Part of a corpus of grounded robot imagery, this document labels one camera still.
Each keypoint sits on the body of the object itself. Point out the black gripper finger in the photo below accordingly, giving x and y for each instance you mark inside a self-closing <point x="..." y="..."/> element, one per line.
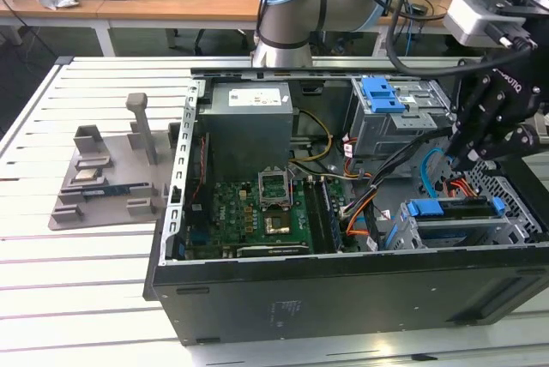
<point x="480" y="110"/>
<point x="514" y="142"/>

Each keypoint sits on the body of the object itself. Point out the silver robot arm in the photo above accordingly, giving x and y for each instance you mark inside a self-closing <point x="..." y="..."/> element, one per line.
<point x="291" y="11"/>

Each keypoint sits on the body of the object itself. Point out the grey disk bay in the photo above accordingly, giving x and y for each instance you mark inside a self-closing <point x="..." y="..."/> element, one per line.
<point x="463" y="222"/>

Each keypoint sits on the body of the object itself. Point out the grey optical drive cage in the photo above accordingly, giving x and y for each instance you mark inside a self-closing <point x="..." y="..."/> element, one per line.
<point x="386" y="135"/>

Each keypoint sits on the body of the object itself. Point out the blue plastic drive latch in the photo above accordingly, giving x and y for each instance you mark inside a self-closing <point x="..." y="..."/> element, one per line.
<point x="379" y="101"/>

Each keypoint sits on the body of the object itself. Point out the dark RAM stick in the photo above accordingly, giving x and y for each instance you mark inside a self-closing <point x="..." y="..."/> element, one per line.
<point x="332" y="217"/>

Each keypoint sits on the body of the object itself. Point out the black RAM slot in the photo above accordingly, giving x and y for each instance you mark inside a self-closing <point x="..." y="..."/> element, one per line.
<point x="315" y="217"/>

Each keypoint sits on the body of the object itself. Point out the CPU socket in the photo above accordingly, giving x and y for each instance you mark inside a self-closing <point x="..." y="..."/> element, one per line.
<point x="278" y="223"/>

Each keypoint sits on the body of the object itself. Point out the grey power supply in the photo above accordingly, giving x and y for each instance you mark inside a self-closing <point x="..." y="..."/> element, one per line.
<point x="244" y="135"/>

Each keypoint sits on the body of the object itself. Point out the black PC case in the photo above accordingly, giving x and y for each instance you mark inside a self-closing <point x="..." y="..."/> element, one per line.
<point x="343" y="307"/>

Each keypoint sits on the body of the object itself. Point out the black graphics card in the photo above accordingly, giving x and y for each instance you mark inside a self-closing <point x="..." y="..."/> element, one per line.
<point x="274" y="250"/>

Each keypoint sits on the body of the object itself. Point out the green motherboard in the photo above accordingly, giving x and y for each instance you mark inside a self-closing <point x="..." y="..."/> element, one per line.
<point x="231" y="212"/>

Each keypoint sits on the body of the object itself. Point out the black case fan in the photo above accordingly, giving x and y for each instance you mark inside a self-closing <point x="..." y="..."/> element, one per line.
<point x="198" y="170"/>

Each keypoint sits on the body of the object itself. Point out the grey parts rack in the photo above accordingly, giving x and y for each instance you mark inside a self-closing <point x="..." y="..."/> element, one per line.
<point x="120" y="161"/>

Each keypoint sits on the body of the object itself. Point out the blue RAM stick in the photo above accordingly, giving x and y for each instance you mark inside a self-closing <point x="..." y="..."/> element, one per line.
<point x="107" y="191"/>

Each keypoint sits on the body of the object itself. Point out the silver CPU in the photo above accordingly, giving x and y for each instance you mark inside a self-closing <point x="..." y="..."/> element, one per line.
<point x="86" y="175"/>

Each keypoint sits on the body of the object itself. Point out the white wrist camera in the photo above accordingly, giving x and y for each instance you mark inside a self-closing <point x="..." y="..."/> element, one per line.
<point x="472" y="19"/>

